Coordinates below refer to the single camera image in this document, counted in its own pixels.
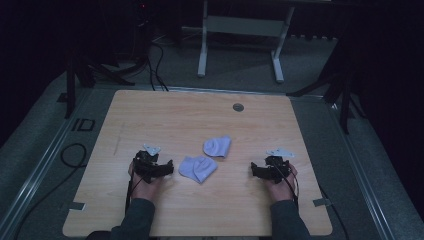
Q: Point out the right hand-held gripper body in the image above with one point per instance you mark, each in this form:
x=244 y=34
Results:
x=277 y=166

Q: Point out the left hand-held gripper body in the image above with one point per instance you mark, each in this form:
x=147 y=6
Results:
x=146 y=165

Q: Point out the light purple sock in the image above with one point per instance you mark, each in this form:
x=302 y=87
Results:
x=218 y=146
x=198 y=169

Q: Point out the person's left hand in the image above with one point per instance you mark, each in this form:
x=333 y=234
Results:
x=144 y=189

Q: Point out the person's right hand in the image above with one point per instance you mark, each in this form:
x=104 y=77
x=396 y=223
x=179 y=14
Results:
x=282 y=190

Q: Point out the grey tape piece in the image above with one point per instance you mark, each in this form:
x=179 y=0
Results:
x=322 y=202
x=77 y=206

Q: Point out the grey round table grommet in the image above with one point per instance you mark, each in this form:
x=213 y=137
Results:
x=238 y=107

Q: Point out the black metal stand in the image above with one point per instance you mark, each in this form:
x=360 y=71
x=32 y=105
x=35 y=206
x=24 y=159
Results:
x=345 y=96
x=70 y=86

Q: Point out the dark equipment tower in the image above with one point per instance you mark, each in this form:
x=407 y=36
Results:
x=143 y=30

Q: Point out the silver floor rail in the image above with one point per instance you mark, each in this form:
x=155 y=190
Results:
x=361 y=173
x=36 y=173

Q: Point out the white metal desk frame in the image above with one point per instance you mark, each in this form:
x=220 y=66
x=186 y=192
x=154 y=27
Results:
x=245 y=26

